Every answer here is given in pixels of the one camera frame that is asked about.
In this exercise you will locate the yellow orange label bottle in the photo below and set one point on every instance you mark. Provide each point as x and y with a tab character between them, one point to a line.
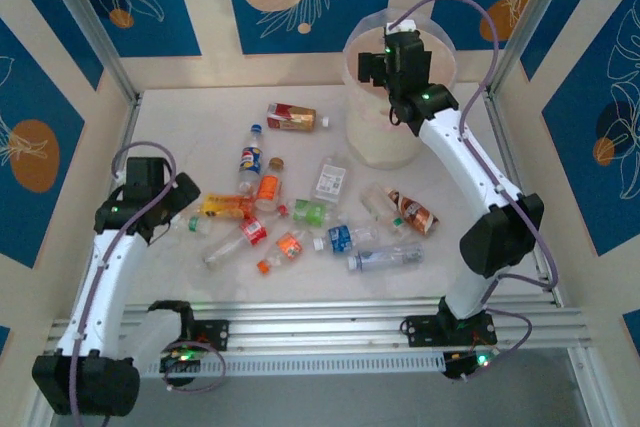
225	205

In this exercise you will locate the red tan rectangular bottle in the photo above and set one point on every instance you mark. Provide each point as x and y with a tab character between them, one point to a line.
290	117

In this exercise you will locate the blue cap cola bottle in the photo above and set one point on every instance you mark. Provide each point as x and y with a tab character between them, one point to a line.
251	159

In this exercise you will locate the clear square white label bottle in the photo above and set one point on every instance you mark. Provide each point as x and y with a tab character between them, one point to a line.
329	181

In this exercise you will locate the clear bottle red label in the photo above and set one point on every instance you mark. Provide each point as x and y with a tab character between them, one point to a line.
252	232

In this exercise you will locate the orange label cork cap bottle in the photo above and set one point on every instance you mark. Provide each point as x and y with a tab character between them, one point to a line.
269	188

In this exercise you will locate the clear bottle green cap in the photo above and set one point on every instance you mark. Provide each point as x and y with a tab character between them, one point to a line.
375	204

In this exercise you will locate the brown copper label bottle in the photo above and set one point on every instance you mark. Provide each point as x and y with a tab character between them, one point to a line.
417	214

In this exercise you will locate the green label bottle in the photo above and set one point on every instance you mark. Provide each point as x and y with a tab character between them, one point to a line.
312	212

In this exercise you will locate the small orange cap bottle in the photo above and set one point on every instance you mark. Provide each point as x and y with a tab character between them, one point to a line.
287	244

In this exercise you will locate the blue label white cap bottle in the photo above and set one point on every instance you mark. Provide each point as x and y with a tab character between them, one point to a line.
341	238

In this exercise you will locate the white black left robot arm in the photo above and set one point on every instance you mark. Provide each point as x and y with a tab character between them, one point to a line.
100	292

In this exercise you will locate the cream plastic bin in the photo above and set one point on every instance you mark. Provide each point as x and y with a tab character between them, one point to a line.
380	147

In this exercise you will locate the controller board green light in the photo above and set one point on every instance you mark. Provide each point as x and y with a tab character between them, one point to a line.
180	357
462	364

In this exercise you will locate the clear bottle grey label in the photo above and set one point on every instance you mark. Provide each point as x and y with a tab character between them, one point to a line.
385	257

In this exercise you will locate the aluminium side rail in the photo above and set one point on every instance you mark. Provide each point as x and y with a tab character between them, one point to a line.
131	122
501	134

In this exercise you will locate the aluminium frame post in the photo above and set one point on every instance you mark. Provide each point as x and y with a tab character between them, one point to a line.
530	22
85	22

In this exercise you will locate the wide aluminium base rail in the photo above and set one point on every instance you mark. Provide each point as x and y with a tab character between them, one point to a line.
320	327

